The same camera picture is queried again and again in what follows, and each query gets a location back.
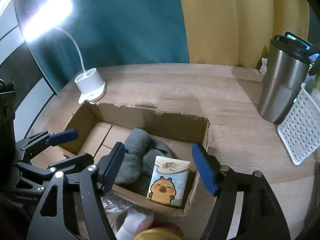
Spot cotton swabs plastic bag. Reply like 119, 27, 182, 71
101, 192, 132, 233

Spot white socks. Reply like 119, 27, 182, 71
116, 209, 154, 240

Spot yellow lid jar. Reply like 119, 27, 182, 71
133, 223, 185, 240

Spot grey rolled socks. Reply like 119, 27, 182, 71
115, 128, 174, 196

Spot brown cardboard box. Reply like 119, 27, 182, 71
58, 102, 209, 217

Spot capybara tissue pack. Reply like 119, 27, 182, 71
146, 156, 190, 207

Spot white perforated plastic basket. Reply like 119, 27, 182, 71
277, 82, 319, 165

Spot white desk lamp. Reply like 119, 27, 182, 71
22, 0, 106, 104

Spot teal curtain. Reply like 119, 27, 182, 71
14, 0, 189, 92

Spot stainless steel tumbler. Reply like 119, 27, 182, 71
258, 31, 310, 124

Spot yellow curtain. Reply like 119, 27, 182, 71
180, 0, 310, 68

